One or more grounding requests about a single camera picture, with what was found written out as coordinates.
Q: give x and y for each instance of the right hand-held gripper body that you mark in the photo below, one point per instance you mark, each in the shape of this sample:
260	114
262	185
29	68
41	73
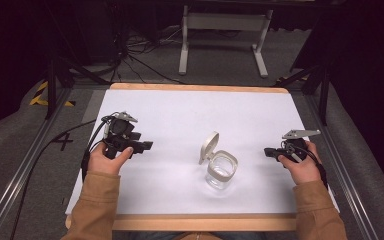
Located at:
296	146

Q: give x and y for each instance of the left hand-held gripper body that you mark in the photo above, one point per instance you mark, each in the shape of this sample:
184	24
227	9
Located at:
120	128

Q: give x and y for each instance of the person's right hand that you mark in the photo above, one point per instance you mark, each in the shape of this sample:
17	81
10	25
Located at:
303	170

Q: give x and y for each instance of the person's left hand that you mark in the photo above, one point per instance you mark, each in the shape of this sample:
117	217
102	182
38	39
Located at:
105	161

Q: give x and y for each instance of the clear glass jar, white lid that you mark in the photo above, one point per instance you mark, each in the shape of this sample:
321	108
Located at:
218	163

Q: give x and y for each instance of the black tripod stand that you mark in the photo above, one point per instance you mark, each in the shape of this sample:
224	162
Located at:
51	90
323	93

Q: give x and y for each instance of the yellow black striped floor tape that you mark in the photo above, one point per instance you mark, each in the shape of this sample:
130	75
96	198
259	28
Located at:
40	96

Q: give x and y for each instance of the metal floor rail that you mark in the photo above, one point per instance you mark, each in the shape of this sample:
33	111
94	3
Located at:
343	173
20	173

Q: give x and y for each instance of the white metal table frame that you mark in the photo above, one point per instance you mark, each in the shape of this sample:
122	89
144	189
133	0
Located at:
225	21

